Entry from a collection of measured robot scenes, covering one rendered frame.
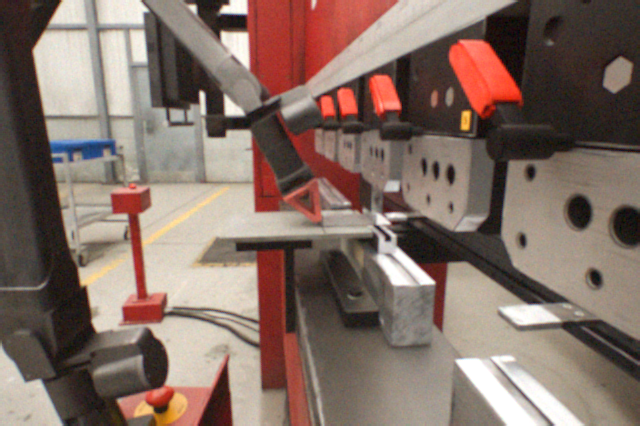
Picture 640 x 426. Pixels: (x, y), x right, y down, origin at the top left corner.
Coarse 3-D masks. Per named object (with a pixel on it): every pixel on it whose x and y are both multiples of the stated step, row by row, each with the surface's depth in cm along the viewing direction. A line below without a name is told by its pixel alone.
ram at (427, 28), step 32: (320, 0) 107; (352, 0) 70; (384, 0) 52; (448, 0) 34; (480, 0) 29; (512, 0) 25; (320, 32) 108; (352, 32) 70; (416, 32) 41; (448, 32) 34; (320, 64) 110; (352, 64) 71
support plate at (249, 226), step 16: (224, 224) 74; (240, 224) 74; (256, 224) 74; (272, 224) 74; (288, 224) 74; (304, 224) 74; (224, 240) 66; (240, 240) 66; (256, 240) 67; (272, 240) 67
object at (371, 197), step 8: (360, 176) 80; (360, 184) 80; (368, 184) 74; (360, 192) 81; (368, 192) 74; (376, 192) 72; (360, 200) 81; (368, 200) 75; (376, 200) 72; (368, 208) 75; (376, 208) 73; (368, 216) 78; (376, 216) 73
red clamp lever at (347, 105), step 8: (344, 96) 62; (352, 96) 63; (344, 104) 61; (352, 104) 61; (344, 112) 60; (352, 112) 60; (344, 120) 61; (352, 120) 59; (344, 128) 58; (352, 128) 58; (360, 128) 58; (368, 128) 59
